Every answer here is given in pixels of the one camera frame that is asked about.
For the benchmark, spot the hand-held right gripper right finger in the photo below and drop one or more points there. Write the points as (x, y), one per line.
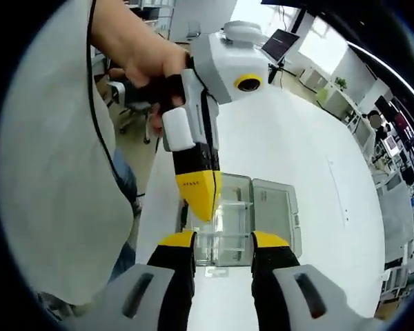
(272, 258)

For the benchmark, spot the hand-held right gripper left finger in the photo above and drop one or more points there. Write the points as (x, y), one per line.
(174, 262)

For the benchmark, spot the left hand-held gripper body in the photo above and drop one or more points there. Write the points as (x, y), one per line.
(227, 62)

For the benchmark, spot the small clear tabbed divider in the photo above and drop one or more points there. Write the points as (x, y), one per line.
(217, 272)

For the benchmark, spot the transparent grey guide fixture box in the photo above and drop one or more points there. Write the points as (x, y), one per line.
(276, 213)

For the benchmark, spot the person's left hand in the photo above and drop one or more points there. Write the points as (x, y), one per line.
(152, 65)

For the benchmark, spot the black computer monitor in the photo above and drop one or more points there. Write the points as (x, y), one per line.
(281, 45)

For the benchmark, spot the white low cabinet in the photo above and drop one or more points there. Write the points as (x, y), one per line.
(310, 79)

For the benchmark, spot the bright window with blinds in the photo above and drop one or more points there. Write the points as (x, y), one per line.
(324, 41)

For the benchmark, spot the green potted plant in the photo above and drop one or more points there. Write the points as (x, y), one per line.
(340, 82)

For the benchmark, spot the operator arm in grey sleeve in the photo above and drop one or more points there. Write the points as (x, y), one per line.
(55, 172)

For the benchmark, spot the white frame office chair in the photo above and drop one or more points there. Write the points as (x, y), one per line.
(124, 93)

